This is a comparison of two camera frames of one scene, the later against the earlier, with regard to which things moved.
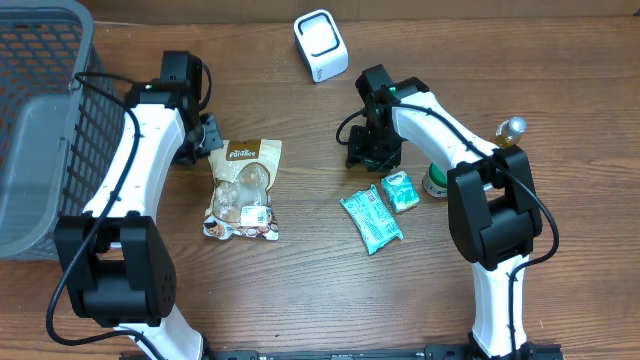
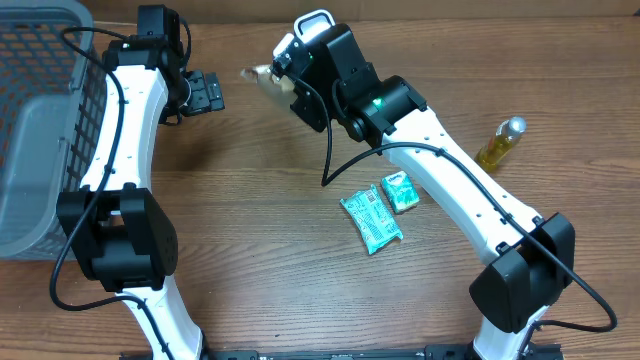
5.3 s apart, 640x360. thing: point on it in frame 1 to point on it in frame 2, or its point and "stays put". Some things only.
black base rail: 353,352 stays put
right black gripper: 370,150 to 307,103
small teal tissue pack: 400,191 stays put
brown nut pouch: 244,174 to 262,73
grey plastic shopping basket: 61,104 stays put
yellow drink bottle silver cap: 509,132 stays put
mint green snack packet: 372,219 stays put
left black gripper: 215,141 to 209,94
